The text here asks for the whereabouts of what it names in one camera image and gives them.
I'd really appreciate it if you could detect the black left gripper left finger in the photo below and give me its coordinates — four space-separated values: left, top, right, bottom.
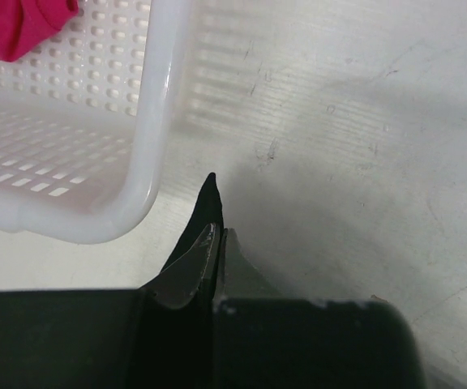
140 223 220 310

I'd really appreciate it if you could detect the white plastic basket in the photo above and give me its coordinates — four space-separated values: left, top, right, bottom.
0 1 192 244

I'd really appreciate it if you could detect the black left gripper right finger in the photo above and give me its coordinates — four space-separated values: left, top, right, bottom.
213 229 282 302

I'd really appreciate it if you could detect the black t shirt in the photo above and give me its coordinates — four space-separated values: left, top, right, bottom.
160 173 224 282

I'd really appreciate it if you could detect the pink t shirt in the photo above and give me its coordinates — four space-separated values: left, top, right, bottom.
0 0 79 62

